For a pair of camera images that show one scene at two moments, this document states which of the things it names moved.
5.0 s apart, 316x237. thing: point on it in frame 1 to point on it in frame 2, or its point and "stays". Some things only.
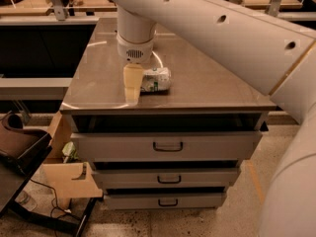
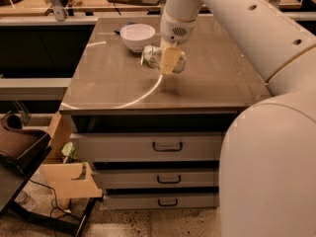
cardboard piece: x=70 y=180 stays
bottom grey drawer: x=165 y=201 stays
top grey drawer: x=217 y=145 stays
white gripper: x=134 y=52 to x=175 y=31
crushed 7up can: x=156 y=81 to x=154 y=56
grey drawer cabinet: x=176 y=149 stays
